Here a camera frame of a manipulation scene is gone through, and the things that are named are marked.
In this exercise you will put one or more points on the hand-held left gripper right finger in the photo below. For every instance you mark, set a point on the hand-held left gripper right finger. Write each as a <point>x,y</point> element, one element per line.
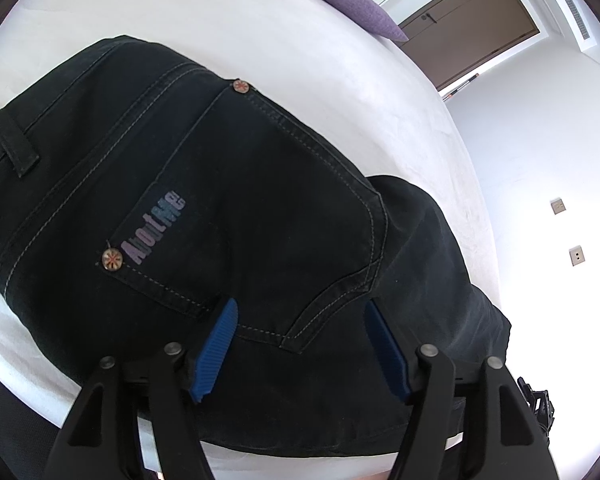
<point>387,355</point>

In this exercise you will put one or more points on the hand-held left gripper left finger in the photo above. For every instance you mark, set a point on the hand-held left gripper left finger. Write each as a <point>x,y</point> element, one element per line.
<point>215,355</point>

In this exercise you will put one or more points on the black denim pants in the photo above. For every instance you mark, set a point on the black denim pants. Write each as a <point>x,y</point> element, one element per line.
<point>230,185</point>

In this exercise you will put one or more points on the person's dark clothing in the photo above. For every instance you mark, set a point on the person's dark clothing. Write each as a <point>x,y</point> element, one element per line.
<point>15,425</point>

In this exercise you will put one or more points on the white bed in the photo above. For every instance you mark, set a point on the white bed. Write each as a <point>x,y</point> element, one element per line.
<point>230,15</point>

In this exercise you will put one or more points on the brown wooden door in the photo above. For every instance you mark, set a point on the brown wooden door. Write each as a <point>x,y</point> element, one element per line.
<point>475,25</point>

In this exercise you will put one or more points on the purple pillow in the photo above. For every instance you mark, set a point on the purple pillow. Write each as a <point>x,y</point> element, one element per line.
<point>360,10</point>

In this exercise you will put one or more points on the ceiling air vent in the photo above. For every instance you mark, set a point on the ceiling air vent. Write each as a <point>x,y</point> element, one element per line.
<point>572,5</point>

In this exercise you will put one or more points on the wall socket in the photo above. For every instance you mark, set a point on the wall socket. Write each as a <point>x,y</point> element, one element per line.
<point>576,255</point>
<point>558,205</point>

